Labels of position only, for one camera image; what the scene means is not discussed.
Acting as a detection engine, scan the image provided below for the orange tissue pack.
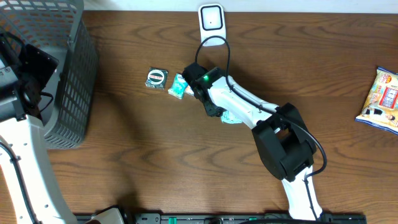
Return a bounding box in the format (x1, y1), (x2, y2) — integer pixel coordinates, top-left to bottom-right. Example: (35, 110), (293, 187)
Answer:
(185, 86), (194, 96)

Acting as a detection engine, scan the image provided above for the white barcode scanner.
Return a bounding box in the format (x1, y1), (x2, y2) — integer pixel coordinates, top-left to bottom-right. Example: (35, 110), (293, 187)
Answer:
(198, 3), (226, 47)

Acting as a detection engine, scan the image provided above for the grey plastic mesh basket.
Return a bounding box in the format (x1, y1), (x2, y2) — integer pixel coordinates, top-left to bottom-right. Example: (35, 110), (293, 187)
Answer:
(1, 0), (98, 149)

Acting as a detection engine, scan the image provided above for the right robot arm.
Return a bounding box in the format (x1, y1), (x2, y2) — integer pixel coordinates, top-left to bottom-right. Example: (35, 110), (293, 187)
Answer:
(182, 63), (323, 220)

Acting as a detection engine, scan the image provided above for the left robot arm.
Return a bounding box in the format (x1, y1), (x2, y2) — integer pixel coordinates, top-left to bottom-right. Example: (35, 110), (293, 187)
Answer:
(1, 30), (128, 223)

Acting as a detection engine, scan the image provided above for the white yellow snack bag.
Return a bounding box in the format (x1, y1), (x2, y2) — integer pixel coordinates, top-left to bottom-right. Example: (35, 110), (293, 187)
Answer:
(354, 67), (397, 135)

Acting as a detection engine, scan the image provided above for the teal Kleenex tissue pack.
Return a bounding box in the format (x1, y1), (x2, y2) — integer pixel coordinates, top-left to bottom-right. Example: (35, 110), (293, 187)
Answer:
(168, 73), (188, 100)

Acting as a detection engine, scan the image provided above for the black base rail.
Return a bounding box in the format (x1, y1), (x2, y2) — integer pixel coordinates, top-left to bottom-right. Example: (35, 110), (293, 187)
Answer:
(74, 212), (368, 224)

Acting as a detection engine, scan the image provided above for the green wipes packet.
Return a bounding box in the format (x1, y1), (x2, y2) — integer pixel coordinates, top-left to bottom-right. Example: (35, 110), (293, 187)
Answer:
(221, 111), (242, 124)

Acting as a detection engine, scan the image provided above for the green round-label packet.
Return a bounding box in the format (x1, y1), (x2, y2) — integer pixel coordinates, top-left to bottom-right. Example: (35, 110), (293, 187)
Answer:
(145, 67), (169, 90)

